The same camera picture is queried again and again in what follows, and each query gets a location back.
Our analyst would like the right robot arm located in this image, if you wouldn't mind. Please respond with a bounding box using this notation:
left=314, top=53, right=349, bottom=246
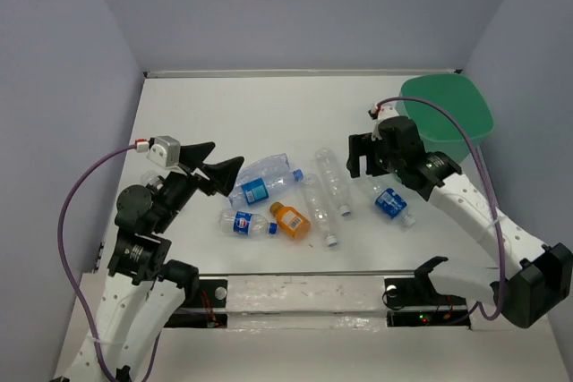
left=346, top=115, right=572, bottom=328

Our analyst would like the orange juice bottle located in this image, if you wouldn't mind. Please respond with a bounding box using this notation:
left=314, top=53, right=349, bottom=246
left=269, top=202, right=311, bottom=241

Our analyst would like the small clear bottle left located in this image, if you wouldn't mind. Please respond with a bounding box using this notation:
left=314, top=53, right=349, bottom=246
left=141, top=170, right=165, bottom=191

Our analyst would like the large crushed blue-label bottle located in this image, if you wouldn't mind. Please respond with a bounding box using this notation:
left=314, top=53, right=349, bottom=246
left=228, top=153, right=304, bottom=210

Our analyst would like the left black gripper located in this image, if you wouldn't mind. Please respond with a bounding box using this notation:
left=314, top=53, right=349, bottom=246
left=153, top=140, right=245, bottom=231

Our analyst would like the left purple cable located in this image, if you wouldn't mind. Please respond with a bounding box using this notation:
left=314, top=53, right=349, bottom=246
left=56, top=142, right=160, bottom=382

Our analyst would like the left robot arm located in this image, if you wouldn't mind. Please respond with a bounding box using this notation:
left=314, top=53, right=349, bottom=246
left=57, top=136, right=244, bottom=381

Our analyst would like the small pepsi bottle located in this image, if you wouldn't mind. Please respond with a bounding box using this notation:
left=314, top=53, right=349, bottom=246
left=219, top=209, right=278, bottom=237

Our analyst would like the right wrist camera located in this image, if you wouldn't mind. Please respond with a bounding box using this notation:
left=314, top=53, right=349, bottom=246
left=368, top=103, right=399, bottom=123

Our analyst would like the small blue-label bottle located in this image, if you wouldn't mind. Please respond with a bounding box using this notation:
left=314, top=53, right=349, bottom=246
left=365, top=177, right=415, bottom=229

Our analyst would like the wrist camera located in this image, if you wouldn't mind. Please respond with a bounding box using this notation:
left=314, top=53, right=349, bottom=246
left=368, top=103, right=399, bottom=123
left=147, top=136, right=181, bottom=170

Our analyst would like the left base plate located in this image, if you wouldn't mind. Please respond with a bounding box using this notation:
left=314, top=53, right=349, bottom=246
left=165, top=277, right=228, bottom=328

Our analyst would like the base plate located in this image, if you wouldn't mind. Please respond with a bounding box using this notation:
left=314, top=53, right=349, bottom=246
left=165, top=277, right=228, bottom=328
left=381, top=277, right=471, bottom=328

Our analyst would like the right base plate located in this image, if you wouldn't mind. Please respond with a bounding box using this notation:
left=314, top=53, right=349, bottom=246
left=381, top=277, right=471, bottom=328

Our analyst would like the purple cable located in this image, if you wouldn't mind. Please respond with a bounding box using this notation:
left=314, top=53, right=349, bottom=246
left=378, top=95, right=509, bottom=321
left=56, top=142, right=160, bottom=382

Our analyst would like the green plastic bin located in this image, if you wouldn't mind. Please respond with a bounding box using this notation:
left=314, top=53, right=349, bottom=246
left=396, top=73, right=494, bottom=164

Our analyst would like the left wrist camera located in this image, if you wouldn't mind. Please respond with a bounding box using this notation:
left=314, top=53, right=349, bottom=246
left=147, top=136, right=181, bottom=170

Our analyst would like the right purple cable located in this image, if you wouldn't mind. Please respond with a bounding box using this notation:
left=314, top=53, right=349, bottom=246
left=378, top=95, right=509, bottom=321

